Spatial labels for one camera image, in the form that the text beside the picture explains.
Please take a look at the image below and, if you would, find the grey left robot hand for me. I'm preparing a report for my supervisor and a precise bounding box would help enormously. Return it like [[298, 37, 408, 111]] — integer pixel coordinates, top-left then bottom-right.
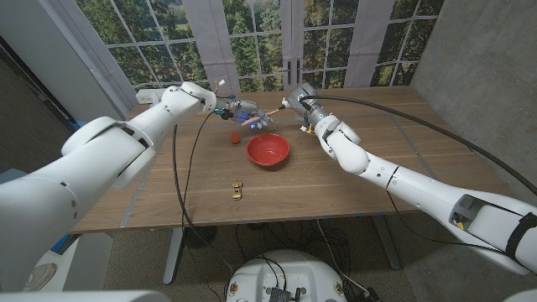
[[216, 97, 274, 130]]

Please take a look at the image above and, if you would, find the wooden toothbrush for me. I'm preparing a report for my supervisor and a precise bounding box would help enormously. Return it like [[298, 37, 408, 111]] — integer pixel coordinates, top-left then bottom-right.
[[242, 107, 286, 127]]

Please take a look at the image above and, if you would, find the red bowl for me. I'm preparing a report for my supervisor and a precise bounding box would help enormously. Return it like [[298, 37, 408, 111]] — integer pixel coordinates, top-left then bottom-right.
[[245, 133, 291, 167]]

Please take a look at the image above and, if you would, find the printed window backdrop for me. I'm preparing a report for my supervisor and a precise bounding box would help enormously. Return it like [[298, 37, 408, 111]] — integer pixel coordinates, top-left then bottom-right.
[[54, 0, 446, 96]]

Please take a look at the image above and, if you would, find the white power strip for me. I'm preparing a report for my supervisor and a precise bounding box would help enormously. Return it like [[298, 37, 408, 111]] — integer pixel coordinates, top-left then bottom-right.
[[135, 87, 167, 105]]

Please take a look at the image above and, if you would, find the black round fan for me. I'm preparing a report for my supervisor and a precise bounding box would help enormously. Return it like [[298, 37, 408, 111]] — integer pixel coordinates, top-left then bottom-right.
[[184, 226, 218, 251]]

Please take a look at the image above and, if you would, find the white table leg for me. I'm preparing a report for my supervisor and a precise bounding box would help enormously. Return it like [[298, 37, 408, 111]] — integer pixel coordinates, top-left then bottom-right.
[[162, 226, 185, 286], [373, 216, 404, 269]]

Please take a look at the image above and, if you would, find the white robot torso base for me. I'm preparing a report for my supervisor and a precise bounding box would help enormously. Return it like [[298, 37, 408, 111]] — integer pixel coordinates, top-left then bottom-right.
[[225, 249, 347, 302]]

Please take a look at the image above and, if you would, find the blue chair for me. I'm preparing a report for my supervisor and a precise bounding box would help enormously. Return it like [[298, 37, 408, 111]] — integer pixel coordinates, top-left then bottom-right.
[[0, 168, 26, 185]]

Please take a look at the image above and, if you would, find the white shoe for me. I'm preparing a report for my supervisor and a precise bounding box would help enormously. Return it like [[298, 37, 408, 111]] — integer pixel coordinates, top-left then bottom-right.
[[23, 263, 58, 293]]

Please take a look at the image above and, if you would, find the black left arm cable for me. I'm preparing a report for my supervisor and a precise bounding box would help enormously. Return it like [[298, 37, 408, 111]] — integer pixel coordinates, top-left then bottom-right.
[[172, 111, 236, 273]]

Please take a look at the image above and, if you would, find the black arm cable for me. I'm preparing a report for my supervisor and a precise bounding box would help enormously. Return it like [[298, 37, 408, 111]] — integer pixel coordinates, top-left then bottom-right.
[[300, 94, 537, 196], [172, 111, 236, 273]]

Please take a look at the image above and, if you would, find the white floor cable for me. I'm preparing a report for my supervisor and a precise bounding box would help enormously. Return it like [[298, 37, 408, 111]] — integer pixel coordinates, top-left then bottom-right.
[[316, 220, 370, 294]]

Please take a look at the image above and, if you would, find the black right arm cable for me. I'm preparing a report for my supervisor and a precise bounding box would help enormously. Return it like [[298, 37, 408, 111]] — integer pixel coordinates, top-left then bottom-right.
[[300, 94, 537, 196]]

